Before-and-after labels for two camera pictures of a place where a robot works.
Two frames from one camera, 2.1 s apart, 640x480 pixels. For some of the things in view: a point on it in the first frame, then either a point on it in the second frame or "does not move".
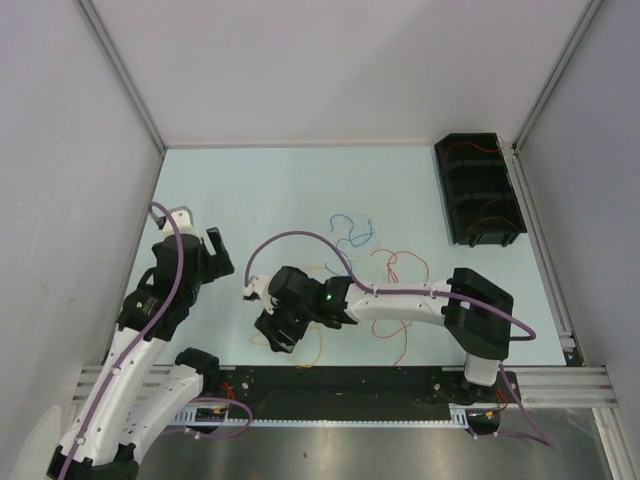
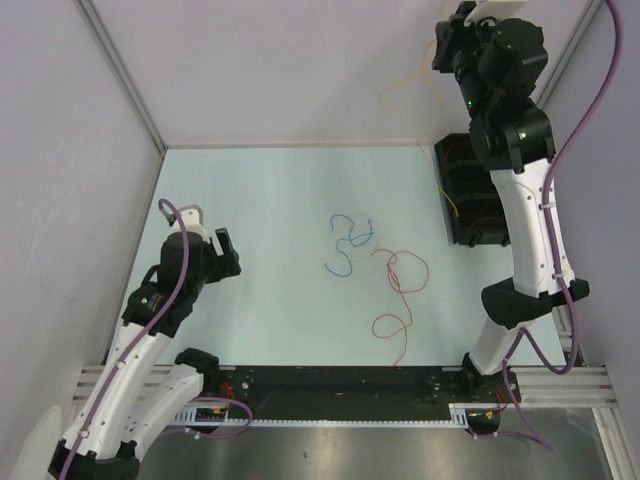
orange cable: x=289 y=355 to x=424 y=104
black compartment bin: x=480 y=199 does not move
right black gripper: x=271 y=323 to x=448 y=33
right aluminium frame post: x=557 y=73 does not move
